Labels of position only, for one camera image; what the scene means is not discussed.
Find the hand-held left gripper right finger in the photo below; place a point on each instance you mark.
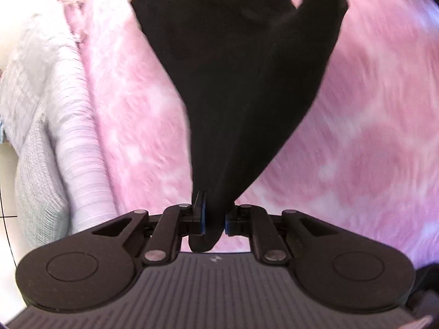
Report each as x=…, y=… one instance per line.
x=227, y=225

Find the lilac ribbed bedcover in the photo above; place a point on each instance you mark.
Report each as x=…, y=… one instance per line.
x=85, y=164

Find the black pants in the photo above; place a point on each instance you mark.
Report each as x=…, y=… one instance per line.
x=240, y=75

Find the pink fuzzy blanket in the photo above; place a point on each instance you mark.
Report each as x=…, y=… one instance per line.
x=360, y=126

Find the grey woven cloth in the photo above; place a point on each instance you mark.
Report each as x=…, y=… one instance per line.
x=41, y=185

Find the white fuzzy cloth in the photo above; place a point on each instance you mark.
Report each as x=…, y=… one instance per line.
x=37, y=68

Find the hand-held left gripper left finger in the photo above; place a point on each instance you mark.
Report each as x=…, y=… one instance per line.
x=203, y=219

